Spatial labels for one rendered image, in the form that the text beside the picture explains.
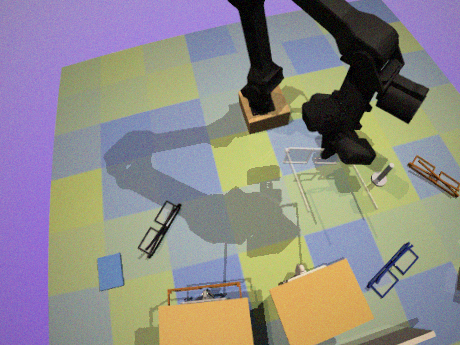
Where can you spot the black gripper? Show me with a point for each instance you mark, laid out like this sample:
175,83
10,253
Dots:
349,147

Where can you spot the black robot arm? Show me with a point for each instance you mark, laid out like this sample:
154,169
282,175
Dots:
366,43

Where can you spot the dark brown flat panel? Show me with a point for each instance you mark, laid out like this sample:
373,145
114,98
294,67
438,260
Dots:
404,336

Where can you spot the blue flat slab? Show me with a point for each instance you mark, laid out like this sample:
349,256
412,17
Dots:
110,271

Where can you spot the black-framed clear glasses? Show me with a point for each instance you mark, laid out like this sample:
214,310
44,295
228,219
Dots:
153,238

